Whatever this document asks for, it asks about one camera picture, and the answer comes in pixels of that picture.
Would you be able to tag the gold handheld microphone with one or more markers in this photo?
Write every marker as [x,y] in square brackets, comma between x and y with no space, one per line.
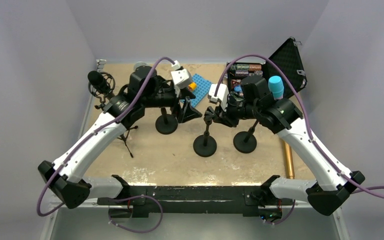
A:
[290,171]

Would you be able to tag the black round-base mic stand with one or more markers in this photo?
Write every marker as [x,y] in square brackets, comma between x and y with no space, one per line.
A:
[205,145]

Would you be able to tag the orange yellow toy brick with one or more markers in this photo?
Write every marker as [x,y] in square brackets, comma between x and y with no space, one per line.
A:
[192,86]

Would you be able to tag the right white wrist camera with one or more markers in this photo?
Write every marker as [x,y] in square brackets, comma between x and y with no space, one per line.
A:
[218,94]

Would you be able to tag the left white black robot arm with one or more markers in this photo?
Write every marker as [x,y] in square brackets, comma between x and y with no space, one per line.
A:
[65,175]

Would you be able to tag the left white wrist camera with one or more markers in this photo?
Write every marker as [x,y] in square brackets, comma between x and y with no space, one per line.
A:
[181,77]

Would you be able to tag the black condenser microphone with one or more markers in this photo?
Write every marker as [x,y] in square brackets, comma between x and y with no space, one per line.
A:
[96,79]

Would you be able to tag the black stand behind left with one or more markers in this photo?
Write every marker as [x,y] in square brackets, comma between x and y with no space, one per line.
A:
[166,123]

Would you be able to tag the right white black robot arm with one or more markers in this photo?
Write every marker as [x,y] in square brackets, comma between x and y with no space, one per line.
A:
[263,100]

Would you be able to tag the black tripod shock-mount stand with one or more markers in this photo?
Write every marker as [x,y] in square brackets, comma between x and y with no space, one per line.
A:
[116,104]

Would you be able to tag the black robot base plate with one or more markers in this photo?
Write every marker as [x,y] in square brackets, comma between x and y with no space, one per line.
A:
[245,200]

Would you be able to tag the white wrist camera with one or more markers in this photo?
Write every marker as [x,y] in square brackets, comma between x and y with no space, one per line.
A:
[181,77]
[218,94]

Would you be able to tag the blue handheld microphone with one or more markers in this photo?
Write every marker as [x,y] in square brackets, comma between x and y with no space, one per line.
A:
[276,86]

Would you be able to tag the blue studded baseplate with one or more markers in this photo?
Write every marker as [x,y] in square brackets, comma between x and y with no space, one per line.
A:
[202,89]

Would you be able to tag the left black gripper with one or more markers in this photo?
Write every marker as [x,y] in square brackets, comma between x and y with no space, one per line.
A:
[187,112]

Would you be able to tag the black poker chip case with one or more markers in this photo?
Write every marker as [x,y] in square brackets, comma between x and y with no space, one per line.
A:
[286,57]

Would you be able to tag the black stand with shock mount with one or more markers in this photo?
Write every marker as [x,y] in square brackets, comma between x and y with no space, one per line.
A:
[244,141]

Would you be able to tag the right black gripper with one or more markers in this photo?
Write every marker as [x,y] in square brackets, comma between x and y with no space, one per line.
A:
[224,116]

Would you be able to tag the black silver-grille microphone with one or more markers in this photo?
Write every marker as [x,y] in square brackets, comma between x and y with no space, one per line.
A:
[139,64]

